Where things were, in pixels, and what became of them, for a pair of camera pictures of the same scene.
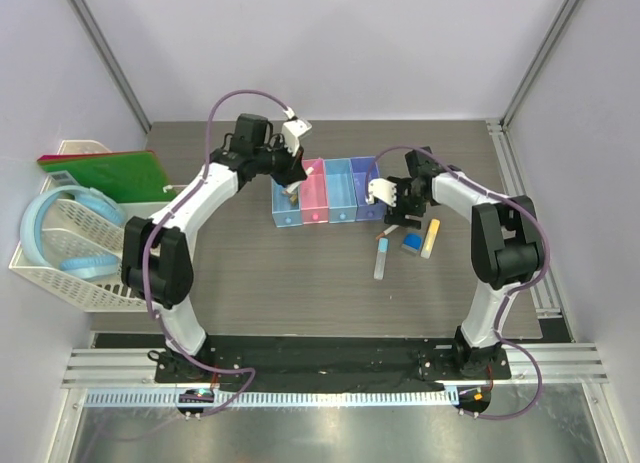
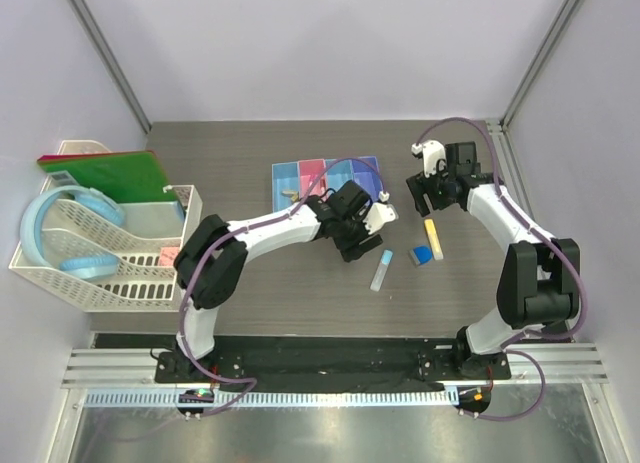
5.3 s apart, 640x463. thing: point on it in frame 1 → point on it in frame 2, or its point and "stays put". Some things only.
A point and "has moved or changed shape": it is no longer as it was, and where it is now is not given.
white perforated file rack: [73, 230] stays put
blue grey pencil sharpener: [412, 242] → [421, 254]
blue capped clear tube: [383, 249] has moved or changed shape
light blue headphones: [87, 267] stays put
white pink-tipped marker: [295, 186] → [311, 181]
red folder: [46, 157] stays put
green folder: [136, 177] stays put
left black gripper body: [276, 160] → [354, 230]
